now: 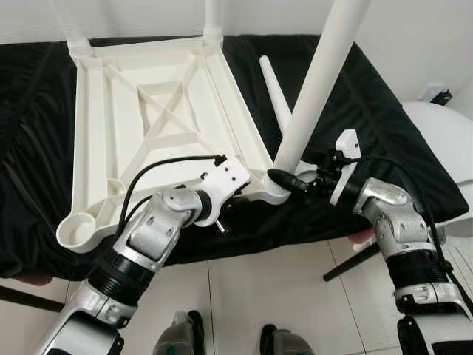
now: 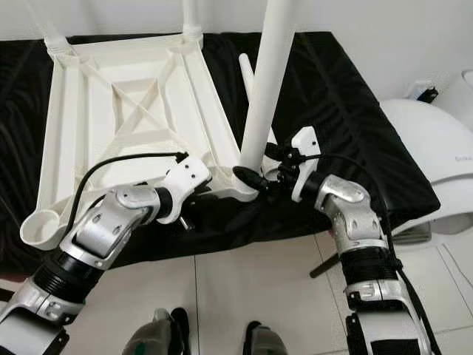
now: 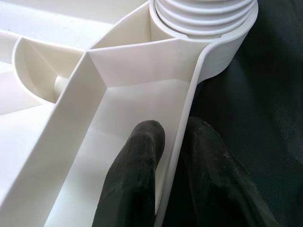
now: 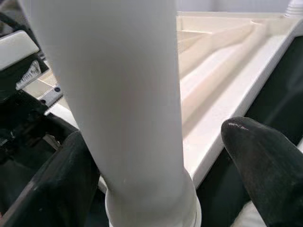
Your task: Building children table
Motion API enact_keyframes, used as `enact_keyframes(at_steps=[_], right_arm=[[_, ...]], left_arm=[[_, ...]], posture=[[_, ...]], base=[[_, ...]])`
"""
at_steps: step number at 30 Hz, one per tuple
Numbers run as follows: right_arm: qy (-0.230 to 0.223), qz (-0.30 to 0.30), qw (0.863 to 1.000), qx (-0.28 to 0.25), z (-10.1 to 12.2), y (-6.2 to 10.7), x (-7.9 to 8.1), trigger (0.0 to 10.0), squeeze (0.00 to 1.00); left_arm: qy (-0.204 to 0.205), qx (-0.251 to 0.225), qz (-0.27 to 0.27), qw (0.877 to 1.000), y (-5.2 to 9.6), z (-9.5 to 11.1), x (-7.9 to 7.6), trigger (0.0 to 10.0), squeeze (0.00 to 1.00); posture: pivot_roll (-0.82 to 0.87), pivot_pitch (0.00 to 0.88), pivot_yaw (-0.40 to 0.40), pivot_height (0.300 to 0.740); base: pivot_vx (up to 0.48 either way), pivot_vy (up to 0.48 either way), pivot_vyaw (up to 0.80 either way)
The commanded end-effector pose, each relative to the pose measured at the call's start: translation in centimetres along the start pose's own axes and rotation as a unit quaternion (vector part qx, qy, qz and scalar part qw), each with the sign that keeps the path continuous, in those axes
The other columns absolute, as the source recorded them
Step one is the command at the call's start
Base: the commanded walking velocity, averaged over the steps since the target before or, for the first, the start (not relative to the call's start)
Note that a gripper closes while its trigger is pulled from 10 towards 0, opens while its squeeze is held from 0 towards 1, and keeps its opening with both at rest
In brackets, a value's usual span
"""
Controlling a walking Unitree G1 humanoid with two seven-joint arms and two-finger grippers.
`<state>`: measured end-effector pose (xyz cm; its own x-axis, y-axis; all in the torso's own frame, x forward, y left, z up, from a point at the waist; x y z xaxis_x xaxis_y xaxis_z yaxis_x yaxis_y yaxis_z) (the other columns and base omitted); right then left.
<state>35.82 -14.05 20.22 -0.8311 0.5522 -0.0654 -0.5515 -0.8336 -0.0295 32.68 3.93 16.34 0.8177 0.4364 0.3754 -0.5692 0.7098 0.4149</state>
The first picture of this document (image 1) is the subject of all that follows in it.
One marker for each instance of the red padded seat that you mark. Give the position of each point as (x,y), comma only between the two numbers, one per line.
(37,279)

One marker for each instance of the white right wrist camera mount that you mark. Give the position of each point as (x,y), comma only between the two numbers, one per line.
(347,144)

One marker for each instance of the silver robot right leg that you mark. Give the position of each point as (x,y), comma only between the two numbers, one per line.
(288,342)

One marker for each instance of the white plastic table top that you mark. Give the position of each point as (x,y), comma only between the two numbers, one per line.
(103,148)

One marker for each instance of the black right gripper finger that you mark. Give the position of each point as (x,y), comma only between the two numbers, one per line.
(287,180)
(312,158)

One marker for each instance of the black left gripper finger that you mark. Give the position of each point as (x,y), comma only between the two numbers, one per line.
(242,197)

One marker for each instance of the white wall socket with plug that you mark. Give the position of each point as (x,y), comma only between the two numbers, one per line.
(437,95)

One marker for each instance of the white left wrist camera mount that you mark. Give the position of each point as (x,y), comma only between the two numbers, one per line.
(228,179)

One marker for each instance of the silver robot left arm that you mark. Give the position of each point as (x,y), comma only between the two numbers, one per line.
(144,240)

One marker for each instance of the white plastic table leg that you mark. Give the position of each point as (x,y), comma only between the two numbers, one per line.
(74,33)
(325,66)
(272,85)
(213,18)

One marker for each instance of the white rounded appliance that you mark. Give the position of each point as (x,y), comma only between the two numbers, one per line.
(443,148)

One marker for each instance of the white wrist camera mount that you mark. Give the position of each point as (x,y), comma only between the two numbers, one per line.
(228,179)
(347,144)

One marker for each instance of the black metal table leg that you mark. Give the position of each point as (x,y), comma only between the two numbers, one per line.
(351,263)
(33,298)

